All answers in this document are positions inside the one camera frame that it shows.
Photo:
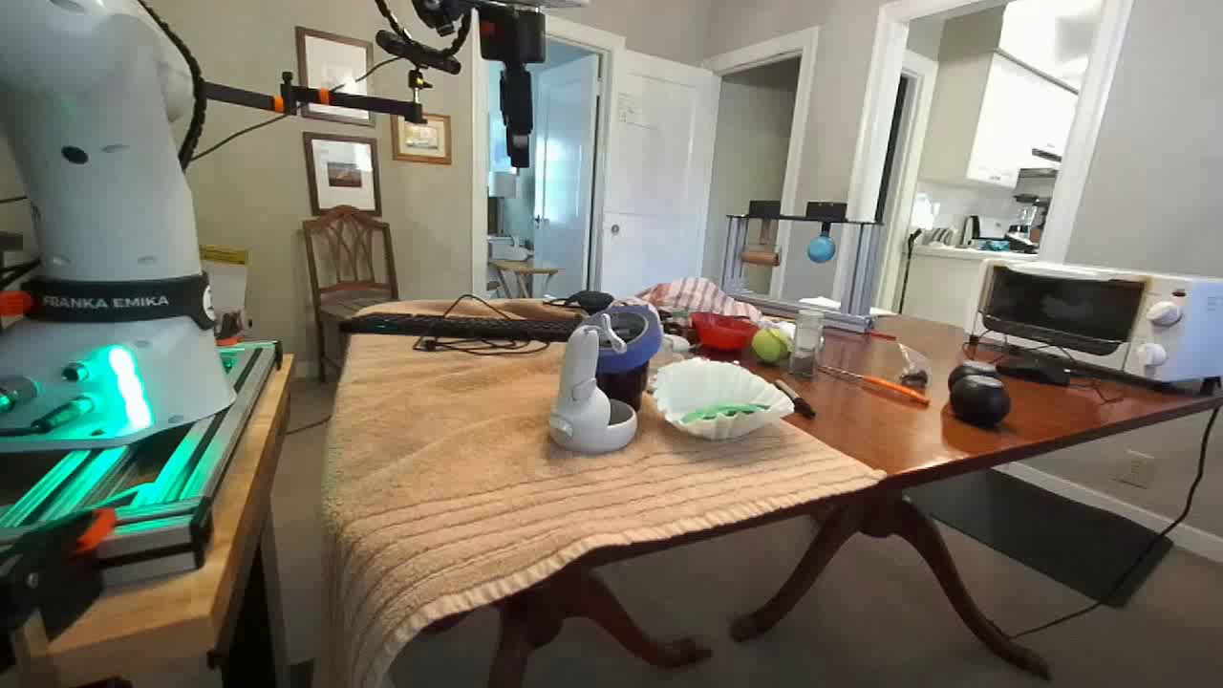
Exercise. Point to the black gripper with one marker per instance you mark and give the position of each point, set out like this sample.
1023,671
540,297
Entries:
515,51

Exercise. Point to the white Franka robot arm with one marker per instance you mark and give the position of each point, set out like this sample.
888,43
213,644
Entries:
101,154

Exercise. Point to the black cup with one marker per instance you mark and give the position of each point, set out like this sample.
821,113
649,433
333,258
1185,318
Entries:
625,387

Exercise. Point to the small framed picture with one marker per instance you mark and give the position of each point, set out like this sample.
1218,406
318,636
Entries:
423,137

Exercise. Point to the small round side table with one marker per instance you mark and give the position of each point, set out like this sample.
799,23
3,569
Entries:
521,272

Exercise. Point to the white panel door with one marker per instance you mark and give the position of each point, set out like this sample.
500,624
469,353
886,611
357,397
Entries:
654,176

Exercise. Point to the framed landscape picture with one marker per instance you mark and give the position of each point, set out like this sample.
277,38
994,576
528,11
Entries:
340,173

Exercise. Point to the black computer keyboard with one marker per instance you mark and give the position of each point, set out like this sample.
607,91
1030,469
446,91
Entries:
459,327

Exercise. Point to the large framed picture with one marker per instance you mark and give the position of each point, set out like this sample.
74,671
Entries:
333,62

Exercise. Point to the wooden chair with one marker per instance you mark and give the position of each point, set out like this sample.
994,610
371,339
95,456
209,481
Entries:
344,261

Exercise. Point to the blue tape roll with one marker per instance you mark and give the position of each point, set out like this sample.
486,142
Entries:
637,332

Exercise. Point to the red striped cloth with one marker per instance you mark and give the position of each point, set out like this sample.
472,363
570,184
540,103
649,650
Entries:
695,299

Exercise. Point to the red bowl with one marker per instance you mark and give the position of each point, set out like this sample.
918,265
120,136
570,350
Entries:
723,332

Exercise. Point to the blue rubber bulb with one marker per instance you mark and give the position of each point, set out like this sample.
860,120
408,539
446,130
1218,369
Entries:
822,246

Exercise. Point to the green apple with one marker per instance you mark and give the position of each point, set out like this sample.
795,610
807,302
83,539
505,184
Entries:
769,346

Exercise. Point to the green pieces in filter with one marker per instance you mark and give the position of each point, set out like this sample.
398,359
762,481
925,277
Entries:
723,411

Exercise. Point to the beige ribbed towel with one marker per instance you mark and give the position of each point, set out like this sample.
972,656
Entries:
446,481

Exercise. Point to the small white jar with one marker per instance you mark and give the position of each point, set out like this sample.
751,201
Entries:
816,331

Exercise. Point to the black marker pen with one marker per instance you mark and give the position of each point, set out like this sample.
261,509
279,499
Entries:
793,397

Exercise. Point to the orange pen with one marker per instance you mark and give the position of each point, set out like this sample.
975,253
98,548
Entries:
891,387

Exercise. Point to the coffee maker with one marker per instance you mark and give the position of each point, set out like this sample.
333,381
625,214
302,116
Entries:
1032,210

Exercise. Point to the wooden robot cart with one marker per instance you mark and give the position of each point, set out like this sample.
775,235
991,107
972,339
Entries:
191,596

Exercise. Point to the black computer mouse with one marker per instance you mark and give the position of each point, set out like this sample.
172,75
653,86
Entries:
1032,369

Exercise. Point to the white toaster oven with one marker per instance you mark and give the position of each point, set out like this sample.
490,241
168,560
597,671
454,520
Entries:
1084,309

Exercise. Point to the black floor mat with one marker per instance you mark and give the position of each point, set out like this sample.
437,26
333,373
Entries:
1045,535

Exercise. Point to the black camera on boom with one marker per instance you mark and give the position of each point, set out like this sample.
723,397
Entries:
414,51

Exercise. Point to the wooden table pedestal leg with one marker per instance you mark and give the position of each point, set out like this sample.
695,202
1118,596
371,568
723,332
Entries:
558,624
891,535

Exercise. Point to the white kitchen wall cabinet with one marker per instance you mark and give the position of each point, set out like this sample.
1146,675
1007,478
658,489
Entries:
1007,116

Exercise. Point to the green-lit aluminium robot base frame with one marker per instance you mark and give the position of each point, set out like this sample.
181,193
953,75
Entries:
154,481

